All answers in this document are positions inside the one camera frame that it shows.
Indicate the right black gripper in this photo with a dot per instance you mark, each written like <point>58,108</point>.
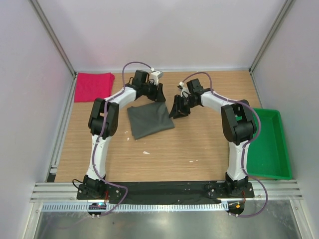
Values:
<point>178,113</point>

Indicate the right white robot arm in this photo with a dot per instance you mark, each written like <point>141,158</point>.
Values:
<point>238,125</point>

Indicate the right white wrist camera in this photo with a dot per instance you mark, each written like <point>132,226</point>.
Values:
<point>184,92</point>

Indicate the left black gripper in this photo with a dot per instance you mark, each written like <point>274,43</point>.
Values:
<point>158,95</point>

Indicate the folded pink t shirt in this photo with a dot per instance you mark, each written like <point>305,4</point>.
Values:
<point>91,86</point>

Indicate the grey t shirt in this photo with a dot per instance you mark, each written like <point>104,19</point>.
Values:
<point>149,119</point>

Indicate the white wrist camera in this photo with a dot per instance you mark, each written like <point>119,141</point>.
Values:
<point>155,77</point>
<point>184,92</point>

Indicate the white slotted cable duct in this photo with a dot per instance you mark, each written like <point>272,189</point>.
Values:
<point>99,207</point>

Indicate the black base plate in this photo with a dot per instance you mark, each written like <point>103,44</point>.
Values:
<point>165,193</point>

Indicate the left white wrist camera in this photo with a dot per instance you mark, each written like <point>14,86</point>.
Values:
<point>155,77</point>

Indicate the green plastic tray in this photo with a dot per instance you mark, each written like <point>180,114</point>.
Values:
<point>268,156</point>

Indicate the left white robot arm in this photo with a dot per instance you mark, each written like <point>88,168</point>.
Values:
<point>103,123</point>

